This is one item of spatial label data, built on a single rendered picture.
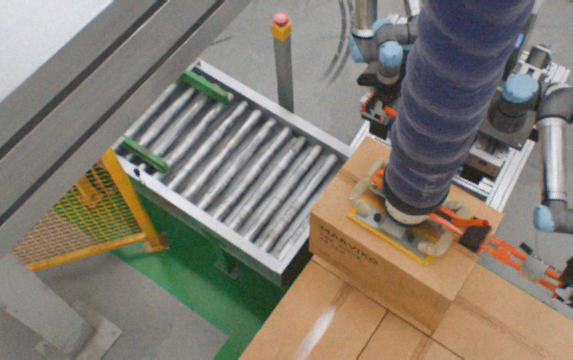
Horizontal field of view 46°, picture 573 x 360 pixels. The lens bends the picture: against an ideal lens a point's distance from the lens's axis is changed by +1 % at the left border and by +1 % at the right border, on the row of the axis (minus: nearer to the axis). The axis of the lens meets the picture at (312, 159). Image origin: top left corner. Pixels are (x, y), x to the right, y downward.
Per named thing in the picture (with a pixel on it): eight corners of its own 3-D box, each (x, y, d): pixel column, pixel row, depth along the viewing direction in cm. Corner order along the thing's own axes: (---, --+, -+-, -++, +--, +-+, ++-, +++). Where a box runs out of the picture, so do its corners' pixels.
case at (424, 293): (308, 250, 280) (309, 210, 245) (359, 181, 296) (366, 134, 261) (433, 332, 264) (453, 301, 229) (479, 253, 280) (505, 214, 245)
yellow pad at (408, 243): (346, 217, 244) (346, 211, 239) (360, 197, 248) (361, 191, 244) (426, 268, 235) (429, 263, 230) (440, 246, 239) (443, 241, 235)
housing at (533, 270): (516, 274, 224) (520, 269, 220) (525, 258, 226) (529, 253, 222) (535, 286, 222) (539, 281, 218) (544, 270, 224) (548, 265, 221)
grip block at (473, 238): (455, 242, 229) (458, 235, 224) (468, 220, 233) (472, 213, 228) (477, 255, 227) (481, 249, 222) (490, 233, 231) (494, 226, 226)
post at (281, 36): (280, 139, 385) (270, 25, 298) (286, 131, 388) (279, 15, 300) (289, 145, 383) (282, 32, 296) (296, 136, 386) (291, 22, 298)
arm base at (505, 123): (496, 96, 274) (502, 82, 266) (531, 111, 271) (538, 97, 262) (481, 123, 268) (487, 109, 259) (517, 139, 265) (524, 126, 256)
